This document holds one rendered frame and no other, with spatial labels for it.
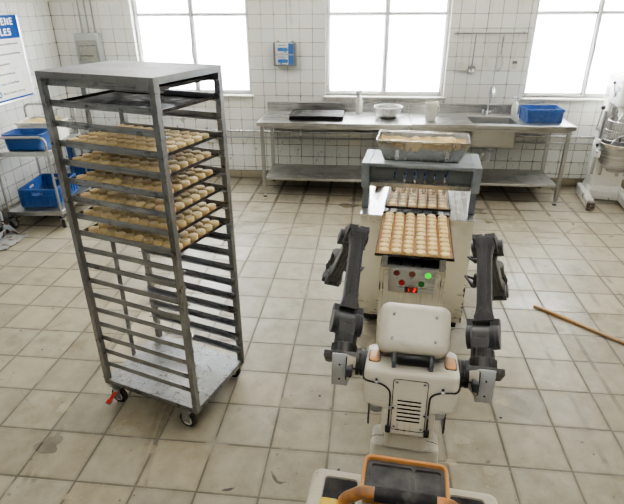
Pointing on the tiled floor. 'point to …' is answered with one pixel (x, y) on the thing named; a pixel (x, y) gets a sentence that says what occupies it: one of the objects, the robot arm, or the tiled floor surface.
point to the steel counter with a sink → (493, 138)
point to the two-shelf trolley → (39, 174)
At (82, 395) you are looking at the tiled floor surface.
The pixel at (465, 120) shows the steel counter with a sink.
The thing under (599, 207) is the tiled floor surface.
